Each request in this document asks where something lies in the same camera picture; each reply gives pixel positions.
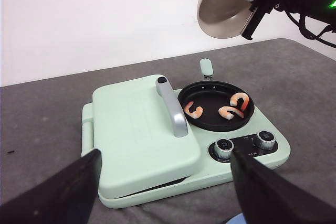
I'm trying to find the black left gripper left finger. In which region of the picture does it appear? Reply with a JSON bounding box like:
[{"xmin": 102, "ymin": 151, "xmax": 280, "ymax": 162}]
[{"xmin": 1, "ymin": 149, "xmax": 102, "ymax": 223}]

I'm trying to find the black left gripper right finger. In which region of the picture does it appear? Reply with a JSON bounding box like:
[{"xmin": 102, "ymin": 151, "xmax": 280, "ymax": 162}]
[{"xmin": 230, "ymin": 147, "xmax": 335, "ymax": 223}]

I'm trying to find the beige ribbed bowl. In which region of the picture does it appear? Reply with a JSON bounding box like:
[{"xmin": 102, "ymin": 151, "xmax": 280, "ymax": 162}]
[{"xmin": 197, "ymin": 0, "xmax": 252, "ymax": 39}]

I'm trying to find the breakfast maker hinged lid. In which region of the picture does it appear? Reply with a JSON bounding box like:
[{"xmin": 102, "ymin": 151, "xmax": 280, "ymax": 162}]
[{"xmin": 92, "ymin": 74, "xmax": 201, "ymax": 199}]

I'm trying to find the right pink shrimp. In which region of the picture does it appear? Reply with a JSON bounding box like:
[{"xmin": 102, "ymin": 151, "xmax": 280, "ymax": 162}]
[{"xmin": 229, "ymin": 92, "xmax": 250, "ymax": 111}]

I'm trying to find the pink shrimp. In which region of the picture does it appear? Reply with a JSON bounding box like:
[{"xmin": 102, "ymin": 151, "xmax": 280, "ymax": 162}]
[
  {"xmin": 183, "ymin": 101, "xmax": 204, "ymax": 119},
  {"xmin": 229, "ymin": 92, "xmax": 250, "ymax": 111},
  {"xmin": 218, "ymin": 106, "xmax": 244, "ymax": 120}
]

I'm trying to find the middle pink shrimp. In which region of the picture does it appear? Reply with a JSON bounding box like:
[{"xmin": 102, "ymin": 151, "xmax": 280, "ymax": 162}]
[{"xmin": 218, "ymin": 106, "xmax": 244, "ymax": 120}]

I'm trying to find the left pink shrimp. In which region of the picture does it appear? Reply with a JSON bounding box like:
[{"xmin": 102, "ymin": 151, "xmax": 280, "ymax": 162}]
[{"xmin": 183, "ymin": 101, "xmax": 204, "ymax": 119}]

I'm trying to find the right silver control knob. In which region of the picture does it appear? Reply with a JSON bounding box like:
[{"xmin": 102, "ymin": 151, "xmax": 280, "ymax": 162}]
[{"xmin": 255, "ymin": 131, "xmax": 275, "ymax": 150}]

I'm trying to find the silver control knob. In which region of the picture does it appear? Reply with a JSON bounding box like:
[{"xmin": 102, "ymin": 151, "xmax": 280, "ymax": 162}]
[
  {"xmin": 214, "ymin": 138, "xmax": 234, "ymax": 159},
  {"xmin": 255, "ymin": 131, "xmax": 275, "ymax": 150}
]

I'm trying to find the left silver control knob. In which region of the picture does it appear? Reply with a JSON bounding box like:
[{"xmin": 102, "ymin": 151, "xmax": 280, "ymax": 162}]
[{"xmin": 214, "ymin": 138, "xmax": 234, "ymax": 159}]

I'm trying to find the small black frying pan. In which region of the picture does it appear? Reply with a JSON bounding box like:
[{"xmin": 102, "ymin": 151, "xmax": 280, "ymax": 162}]
[{"xmin": 178, "ymin": 58, "xmax": 255, "ymax": 132}]

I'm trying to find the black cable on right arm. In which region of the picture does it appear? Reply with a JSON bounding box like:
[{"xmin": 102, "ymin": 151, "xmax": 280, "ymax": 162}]
[{"xmin": 286, "ymin": 8, "xmax": 336, "ymax": 49}]

